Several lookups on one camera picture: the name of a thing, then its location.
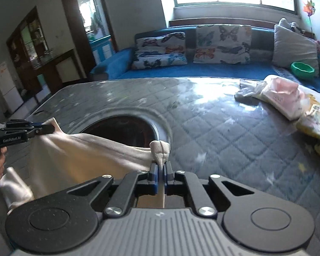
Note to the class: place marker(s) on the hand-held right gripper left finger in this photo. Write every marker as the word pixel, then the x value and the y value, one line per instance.
pixel 155 178

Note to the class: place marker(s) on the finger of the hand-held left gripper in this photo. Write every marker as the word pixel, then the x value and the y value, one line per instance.
pixel 42 130

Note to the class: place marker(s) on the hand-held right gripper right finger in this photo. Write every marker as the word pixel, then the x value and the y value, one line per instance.
pixel 166 178

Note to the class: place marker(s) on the cream white shirt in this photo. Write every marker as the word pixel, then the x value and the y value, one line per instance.
pixel 82 154

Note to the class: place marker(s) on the white refrigerator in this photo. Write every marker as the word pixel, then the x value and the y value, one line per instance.
pixel 6 88

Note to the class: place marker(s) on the grey quilted table cover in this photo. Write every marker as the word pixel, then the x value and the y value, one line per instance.
pixel 216 138

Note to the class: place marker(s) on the dark wooden cabinet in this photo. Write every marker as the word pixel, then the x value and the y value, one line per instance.
pixel 37 58

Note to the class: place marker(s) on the blue cabinet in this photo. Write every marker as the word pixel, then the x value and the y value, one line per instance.
pixel 102 49

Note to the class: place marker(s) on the blue sofa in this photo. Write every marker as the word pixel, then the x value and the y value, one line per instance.
pixel 154 72

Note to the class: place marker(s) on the flat butterfly print pillow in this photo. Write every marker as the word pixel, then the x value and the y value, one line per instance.
pixel 160 60

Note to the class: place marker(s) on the grey garment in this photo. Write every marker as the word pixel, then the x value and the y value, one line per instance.
pixel 249 92

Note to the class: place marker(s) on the small butterfly print pillow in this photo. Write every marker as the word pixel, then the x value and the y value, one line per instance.
pixel 160 42

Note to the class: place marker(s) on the pink garment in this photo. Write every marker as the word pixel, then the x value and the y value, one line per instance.
pixel 281 96

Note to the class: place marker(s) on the large butterfly print pillow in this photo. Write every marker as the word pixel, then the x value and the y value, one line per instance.
pixel 222 44

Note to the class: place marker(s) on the yellow floral garment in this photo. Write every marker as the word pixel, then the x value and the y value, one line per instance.
pixel 316 122

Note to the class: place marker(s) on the green bowl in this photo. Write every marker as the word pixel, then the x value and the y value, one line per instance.
pixel 302 70

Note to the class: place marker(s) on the grey pillow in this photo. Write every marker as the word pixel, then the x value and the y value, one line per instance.
pixel 293 48

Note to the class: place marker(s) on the colourful pinwheel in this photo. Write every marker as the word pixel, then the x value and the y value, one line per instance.
pixel 309 6

